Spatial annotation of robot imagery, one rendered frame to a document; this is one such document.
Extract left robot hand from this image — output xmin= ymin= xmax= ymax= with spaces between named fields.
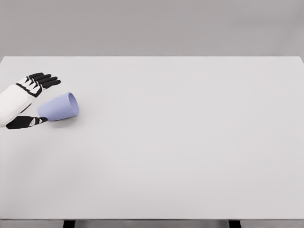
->
xmin=0 ymin=72 xmax=61 ymax=130

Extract lilac plastic cup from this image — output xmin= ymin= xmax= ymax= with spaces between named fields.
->
xmin=38 ymin=92 xmax=80 ymax=122

